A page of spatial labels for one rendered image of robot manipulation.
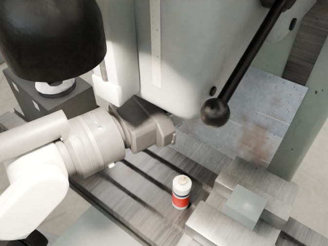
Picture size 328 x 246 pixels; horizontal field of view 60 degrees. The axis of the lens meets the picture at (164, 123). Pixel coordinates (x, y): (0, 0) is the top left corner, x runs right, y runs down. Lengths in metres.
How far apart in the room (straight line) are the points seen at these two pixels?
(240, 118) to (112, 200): 0.42
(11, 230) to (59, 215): 1.43
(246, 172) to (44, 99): 0.48
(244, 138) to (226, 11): 0.59
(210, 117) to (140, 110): 0.19
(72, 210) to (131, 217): 1.18
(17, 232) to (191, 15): 0.33
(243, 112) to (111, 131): 0.51
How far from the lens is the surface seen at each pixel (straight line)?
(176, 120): 0.46
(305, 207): 1.96
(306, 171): 2.12
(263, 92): 0.82
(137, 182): 0.72
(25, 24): 0.19
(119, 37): 0.29
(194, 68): 0.29
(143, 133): 0.42
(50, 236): 1.34
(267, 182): 0.67
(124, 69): 0.31
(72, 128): 0.41
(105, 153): 0.41
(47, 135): 0.39
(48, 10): 0.19
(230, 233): 0.55
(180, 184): 0.61
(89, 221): 0.78
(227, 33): 0.30
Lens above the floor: 1.57
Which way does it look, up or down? 46 degrees down
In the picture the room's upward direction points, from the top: straight up
